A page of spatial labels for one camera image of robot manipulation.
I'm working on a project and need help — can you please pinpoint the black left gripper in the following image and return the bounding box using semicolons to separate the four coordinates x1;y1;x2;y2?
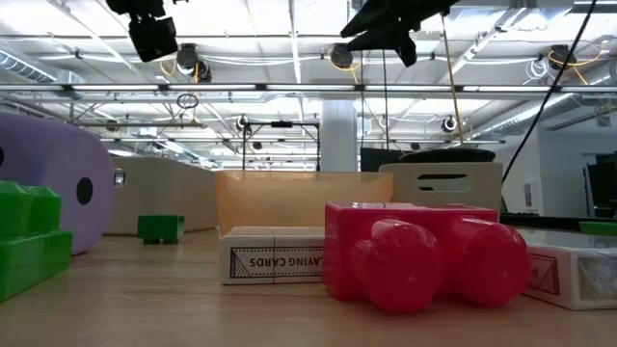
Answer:
104;0;179;64

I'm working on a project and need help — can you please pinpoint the purple foam die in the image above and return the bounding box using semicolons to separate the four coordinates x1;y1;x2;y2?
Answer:
0;113;116;255

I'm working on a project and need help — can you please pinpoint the orange translucent plastic bin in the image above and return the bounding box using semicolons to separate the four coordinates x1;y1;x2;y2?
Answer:
214;169;394;238

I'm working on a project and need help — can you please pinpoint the white building column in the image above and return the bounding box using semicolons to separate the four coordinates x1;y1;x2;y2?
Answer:
320;99;359;173

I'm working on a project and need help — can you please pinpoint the black background box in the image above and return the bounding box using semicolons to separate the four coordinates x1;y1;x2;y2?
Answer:
360;147;404;173

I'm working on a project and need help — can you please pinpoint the grey plastic bin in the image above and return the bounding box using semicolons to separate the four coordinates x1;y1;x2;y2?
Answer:
379;162;503;214
103;156;221;236

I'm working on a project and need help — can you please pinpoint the small dark green block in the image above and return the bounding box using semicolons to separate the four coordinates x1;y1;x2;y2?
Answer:
137;214;186;246

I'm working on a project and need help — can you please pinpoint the red toy block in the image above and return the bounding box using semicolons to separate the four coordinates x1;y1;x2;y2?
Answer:
323;200;531;314

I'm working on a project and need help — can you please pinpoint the light green toy block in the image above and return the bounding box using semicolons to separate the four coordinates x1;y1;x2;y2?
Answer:
0;180;73;304

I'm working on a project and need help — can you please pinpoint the black monitor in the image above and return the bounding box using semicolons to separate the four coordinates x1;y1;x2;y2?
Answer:
585;152;617;219

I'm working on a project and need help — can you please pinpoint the long ceiling light rail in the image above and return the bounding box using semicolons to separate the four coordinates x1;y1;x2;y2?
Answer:
0;83;617;93

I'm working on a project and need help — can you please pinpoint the yellow cable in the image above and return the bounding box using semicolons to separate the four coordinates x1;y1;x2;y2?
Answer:
441;13;466;146

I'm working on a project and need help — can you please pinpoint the grey ventilation duct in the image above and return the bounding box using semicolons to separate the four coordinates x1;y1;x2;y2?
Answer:
0;47;73;87

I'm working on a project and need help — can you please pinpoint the thin black cable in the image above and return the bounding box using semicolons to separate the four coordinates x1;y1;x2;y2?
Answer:
500;0;600;187

